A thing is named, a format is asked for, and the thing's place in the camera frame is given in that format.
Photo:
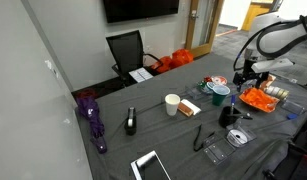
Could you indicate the brown white eraser block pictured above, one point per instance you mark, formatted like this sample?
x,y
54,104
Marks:
x,y
188,108

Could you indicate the purple folded umbrella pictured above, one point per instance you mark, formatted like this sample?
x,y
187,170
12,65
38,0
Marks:
x,y
89,109

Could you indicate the white papers on chair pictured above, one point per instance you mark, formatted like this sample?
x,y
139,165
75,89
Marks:
x,y
140,75

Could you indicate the red gift bow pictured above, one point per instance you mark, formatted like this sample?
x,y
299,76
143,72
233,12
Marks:
x,y
207,79

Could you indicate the white paper cup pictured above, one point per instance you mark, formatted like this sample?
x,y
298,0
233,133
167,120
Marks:
x,y
172,101

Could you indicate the black office chair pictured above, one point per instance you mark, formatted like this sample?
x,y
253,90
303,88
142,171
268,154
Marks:
x,y
128,53

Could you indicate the orange bag on floor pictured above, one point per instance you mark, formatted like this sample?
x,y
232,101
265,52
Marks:
x,y
178,58

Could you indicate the teal ribbon spool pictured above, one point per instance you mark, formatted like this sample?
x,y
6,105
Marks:
x,y
210,85

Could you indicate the clear plastic tray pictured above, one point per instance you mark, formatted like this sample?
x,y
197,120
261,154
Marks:
x,y
196,92

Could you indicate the grey table cloth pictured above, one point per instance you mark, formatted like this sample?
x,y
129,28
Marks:
x,y
173,137

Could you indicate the blue pen in holder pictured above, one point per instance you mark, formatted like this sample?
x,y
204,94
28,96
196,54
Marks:
x,y
233,99

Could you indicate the green gift bow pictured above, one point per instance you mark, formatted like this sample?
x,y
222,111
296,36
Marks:
x,y
202,84

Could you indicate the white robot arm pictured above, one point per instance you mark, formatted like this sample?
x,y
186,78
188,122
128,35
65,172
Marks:
x,y
269,38

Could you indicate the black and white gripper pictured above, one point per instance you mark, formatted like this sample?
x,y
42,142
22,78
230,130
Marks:
x,y
246,73

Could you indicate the green plastic cup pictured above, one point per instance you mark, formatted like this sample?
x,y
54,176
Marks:
x,y
219,94

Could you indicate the clear tray with spools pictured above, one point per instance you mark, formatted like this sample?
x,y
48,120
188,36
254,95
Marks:
x,y
289,104

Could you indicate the orange bag of tissue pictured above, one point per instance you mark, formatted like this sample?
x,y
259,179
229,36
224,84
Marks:
x,y
259,99

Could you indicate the red white ribbon spool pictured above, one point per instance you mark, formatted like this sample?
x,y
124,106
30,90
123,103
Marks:
x,y
219,80

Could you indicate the wall mounted black television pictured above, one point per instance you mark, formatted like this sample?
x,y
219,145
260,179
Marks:
x,y
125,10

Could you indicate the black pen holder cup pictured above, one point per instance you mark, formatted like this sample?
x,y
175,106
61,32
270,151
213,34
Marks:
x,y
228,117

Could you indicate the cream ribbon spool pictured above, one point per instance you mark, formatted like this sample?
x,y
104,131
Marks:
x,y
282,94

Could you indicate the clear case with white disc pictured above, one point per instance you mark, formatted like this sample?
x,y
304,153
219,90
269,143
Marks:
x,y
220,146

